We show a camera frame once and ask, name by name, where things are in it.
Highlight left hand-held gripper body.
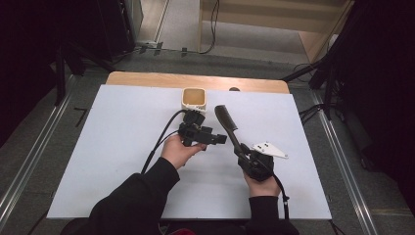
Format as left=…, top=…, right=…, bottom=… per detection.
left=177, top=102, right=214, bottom=152

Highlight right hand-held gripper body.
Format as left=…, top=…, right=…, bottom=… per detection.
left=238, top=140, right=290, bottom=183

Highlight beige square cup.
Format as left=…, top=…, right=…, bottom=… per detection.
left=180, top=86, right=208, bottom=110

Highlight person's right hand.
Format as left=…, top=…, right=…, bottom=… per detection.
left=243, top=170, right=283, bottom=199

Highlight person's left hand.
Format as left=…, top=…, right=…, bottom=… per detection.
left=160, top=133, right=208, bottom=171

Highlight white table board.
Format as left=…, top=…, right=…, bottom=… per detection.
left=46, top=83, right=333, bottom=220

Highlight black tripod stand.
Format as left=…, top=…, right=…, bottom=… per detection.
left=281, top=48, right=342, bottom=121
left=52, top=40, right=115, bottom=107

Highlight light wooden shelf unit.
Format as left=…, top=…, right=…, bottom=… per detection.
left=198, top=0, right=356, bottom=64

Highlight black cabinet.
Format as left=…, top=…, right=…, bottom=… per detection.
left=96, top=0, right=135, bottom=61

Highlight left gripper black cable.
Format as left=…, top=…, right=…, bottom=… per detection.
left=140, top=109, right=190, bottom=175

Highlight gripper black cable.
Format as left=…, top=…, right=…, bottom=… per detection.
left=271, top=173, right=292, bottom=220
left=140, top=109, right=190, bottom=175

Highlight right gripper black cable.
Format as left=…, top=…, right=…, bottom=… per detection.
left=271, top=173, right=292, bottom=220

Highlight black floor cables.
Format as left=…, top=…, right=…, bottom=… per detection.
left=298, top=103, right=327, bottom=126

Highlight metal floor rail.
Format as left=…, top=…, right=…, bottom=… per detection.
left=0, top=73, right=81, bottom=228
left=309, top=89, right=380, bottom=235

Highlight black hanging cable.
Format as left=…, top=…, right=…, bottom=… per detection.
left=198, top=0, right=221, bottom=56

